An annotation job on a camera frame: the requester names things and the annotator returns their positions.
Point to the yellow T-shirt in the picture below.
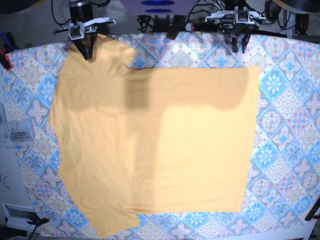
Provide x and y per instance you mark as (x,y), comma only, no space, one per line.
(152,140)

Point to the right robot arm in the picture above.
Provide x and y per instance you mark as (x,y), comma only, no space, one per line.
(81,10)

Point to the patterned blue tablecloth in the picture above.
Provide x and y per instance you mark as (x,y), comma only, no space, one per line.
(283,181)

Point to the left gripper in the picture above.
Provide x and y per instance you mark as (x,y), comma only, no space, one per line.
(226,19)

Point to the white power strip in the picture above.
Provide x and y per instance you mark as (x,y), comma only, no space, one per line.
(195,27)

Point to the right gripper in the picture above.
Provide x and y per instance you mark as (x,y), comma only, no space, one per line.
(90,27)

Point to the orange black bar clamp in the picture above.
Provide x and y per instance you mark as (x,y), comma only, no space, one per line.
(37,221)

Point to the black clamp right edge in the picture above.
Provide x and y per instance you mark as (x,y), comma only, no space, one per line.
(312,214)

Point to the clear plastic screw box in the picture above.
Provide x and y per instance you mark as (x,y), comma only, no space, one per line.
(20,130)

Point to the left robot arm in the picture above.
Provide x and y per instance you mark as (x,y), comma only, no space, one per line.
(229,5)

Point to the red black clamp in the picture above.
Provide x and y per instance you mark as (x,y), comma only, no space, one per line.
(5,61)

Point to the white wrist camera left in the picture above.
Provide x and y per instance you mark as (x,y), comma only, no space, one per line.
(241,15)

